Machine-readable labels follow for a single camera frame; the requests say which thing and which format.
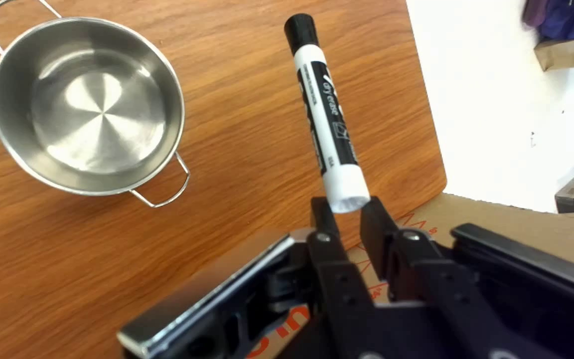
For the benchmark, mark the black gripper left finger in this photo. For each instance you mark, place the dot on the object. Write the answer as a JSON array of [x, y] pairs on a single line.
[[340, 285]]

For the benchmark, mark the purple bag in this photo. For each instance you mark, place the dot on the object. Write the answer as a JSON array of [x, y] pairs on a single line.
[[567, 16]]

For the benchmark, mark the brown cardboard panel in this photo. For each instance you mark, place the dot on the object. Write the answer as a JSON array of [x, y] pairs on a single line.
[[513, 229]]

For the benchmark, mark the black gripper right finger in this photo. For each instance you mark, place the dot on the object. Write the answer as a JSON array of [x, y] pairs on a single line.
[[434, 285]]

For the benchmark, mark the black white dry-erase marker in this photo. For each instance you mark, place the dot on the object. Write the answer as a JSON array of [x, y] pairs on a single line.
[[324, 112]]

